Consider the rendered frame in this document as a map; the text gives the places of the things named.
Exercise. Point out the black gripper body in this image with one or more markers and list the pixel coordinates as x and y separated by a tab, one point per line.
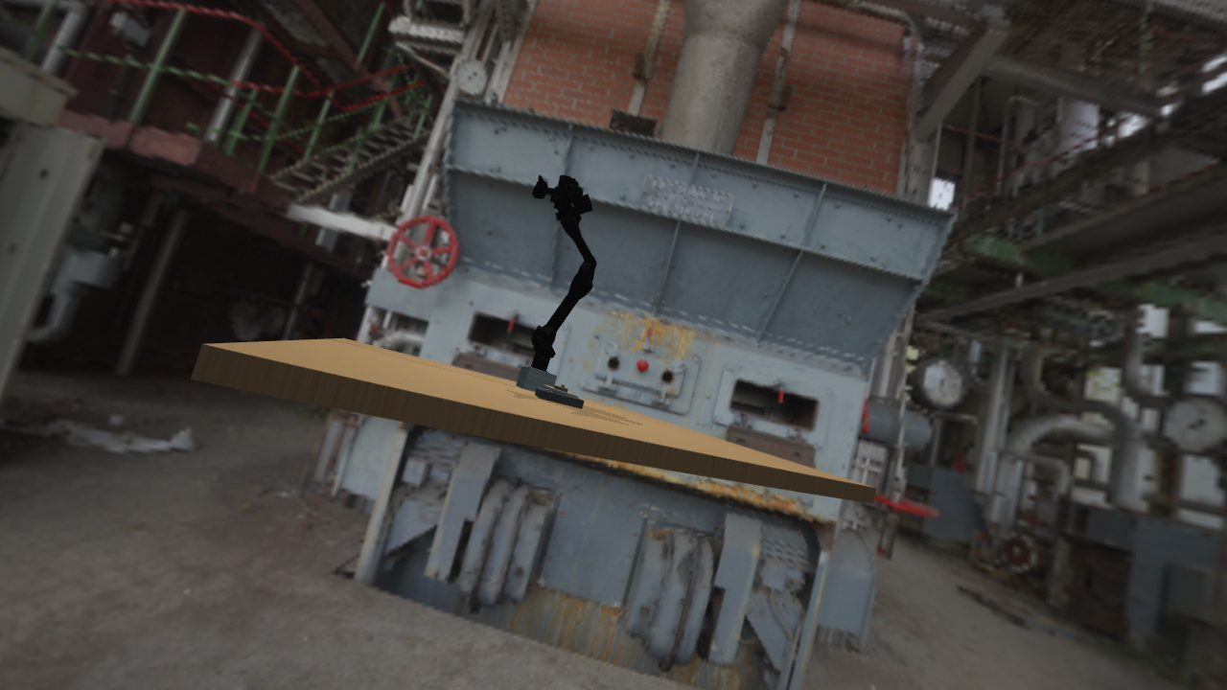
560	202

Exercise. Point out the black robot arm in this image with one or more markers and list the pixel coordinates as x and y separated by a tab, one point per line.
543	338

